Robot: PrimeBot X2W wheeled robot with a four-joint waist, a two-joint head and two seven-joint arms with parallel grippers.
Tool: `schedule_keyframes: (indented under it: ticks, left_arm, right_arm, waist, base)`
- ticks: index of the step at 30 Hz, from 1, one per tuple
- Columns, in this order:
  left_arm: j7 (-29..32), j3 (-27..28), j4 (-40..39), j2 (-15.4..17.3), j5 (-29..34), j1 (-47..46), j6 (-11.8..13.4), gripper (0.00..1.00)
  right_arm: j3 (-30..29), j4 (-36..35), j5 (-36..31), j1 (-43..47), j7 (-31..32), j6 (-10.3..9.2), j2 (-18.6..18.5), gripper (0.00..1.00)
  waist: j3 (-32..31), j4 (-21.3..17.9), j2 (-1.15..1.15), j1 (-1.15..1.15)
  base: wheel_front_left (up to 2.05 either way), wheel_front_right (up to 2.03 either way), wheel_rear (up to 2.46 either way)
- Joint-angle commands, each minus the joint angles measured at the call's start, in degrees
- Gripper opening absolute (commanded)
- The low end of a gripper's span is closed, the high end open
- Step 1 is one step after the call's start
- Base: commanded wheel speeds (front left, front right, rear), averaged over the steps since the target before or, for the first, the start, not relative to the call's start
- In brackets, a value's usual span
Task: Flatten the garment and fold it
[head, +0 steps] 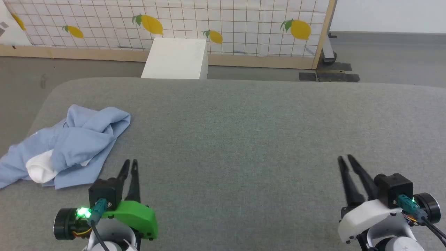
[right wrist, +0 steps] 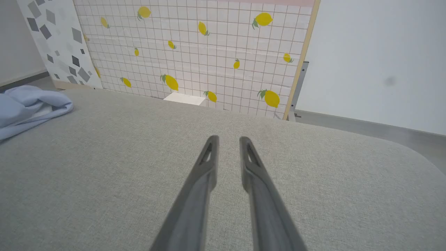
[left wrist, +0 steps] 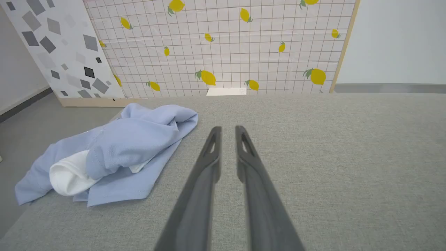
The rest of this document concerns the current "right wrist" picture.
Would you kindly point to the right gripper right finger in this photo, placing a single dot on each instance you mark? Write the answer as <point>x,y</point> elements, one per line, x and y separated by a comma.
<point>268,216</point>

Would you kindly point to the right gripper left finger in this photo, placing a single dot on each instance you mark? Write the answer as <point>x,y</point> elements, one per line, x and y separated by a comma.
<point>195,209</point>

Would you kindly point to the light blue polo shirt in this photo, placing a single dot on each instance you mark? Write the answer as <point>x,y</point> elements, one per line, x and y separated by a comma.
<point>21,104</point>

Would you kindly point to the white box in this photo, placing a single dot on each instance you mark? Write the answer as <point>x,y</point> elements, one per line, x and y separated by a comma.
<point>184,98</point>

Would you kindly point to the grey metal panel stand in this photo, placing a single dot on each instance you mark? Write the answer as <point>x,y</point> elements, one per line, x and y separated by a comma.
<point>299,87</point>

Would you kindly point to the lemon print grid panel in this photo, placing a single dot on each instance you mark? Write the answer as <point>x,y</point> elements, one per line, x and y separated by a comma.
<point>209,52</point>

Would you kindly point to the grey terrazzo pattern panel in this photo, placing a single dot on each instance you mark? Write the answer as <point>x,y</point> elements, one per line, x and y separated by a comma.
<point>59,45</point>

